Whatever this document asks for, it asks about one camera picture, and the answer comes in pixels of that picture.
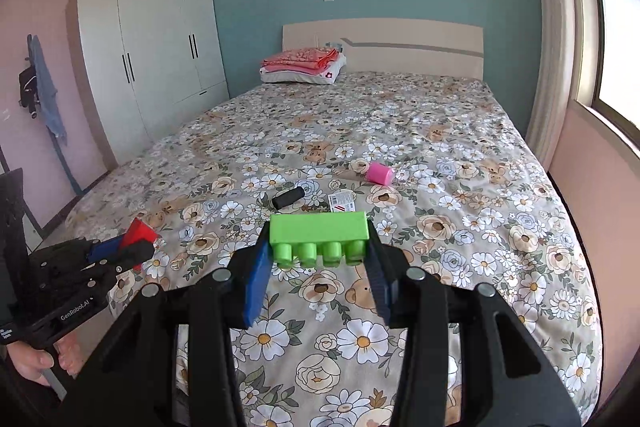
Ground red rectangular block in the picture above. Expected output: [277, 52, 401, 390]
[122, 218, 158, 270]

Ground black foam cylinder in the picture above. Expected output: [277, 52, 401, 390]
[271, 186, 305, 211]

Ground light green building brick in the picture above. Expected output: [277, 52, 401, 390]
[269, 211, 369, 268]

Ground white red small carton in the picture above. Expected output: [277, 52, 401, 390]
[328, 190, 356, 212]

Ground pink plastic cup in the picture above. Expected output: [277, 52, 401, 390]
[366, 161, 395, 186]

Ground person's left hand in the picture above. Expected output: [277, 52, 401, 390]
[6, 333, 86, 387]

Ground blue hanging clothes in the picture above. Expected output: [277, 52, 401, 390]
[27, 35, 67, 145]

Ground black hanging garment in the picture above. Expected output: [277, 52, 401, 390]
[18, 66, 39, 119]

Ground white wardrobe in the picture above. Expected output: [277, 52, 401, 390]
[70, 0, 230, 169]

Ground floral bed quilt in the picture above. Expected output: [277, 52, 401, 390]
[64, 72, 602, 426]

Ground white pillow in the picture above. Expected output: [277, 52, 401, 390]
[259, 53, 347, 86]

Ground folded red pink blanket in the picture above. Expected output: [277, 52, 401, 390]
[262, 48, 340, 74]

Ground beige wooden headboard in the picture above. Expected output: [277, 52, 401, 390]
[282, 17, 484, 79]

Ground cream curtain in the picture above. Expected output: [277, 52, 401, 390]
[526, 0, 576, 169]

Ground window with brown frame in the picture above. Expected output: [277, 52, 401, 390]
[592, 0, 639, 144]

